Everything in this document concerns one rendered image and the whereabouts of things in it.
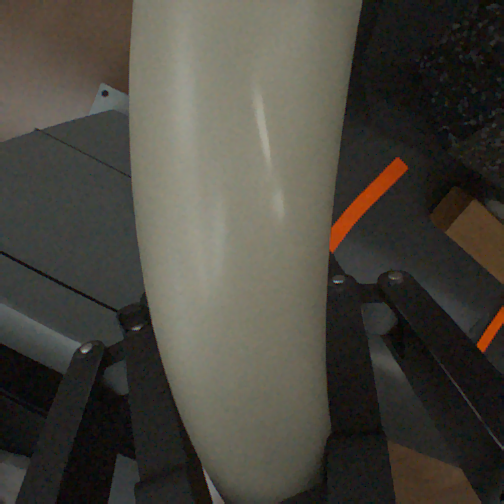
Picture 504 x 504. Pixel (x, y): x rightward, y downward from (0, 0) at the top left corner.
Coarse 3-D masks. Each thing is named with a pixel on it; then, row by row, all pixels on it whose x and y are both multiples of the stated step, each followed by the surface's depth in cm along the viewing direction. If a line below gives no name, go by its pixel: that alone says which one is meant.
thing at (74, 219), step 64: (64, 128) 69; (128, 128) 90; (0, 192) 42; (64, 192) 50; (128, 192) 60; (0, 256) 34; (64, 256) 39; (128, 256) 46; (0, 320) 30; (64, 320) 32
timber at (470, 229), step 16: (464, 192) 98; (448, 208) 101; (464, 208) 95; (480, 208) 94; (448, 224) 97; (464, 224) 96; (480, 224) 96; (496, 224) 96; (464, 240) 98; (480, 240) 98; (496, 240) 98; (480, 256) 100; (496, 256) 100; (496, 272) 102
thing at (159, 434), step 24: (120, 312) 13; (144, 312) 14; (144, 336) 13; (144, 360) 12; (144, 384) 11; (168, 384) 11; (144, 408) 10; (168, 408) 10; (144, 432) 9; (168, 432) 9; (144, 456) 9; (168, 456) 8; (192, 456) 9; (144, 480) 8; (168, 480) 7; (192, 480) 8
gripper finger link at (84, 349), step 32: (96, 352) 13; (64, 384) 11; (96, 384) 12; (64, 416) 10; (96, 416) 11; (64, 448) 9; (96, 448) 10; (32, 480) 8; (64, 480) 8; (96, 480) 10
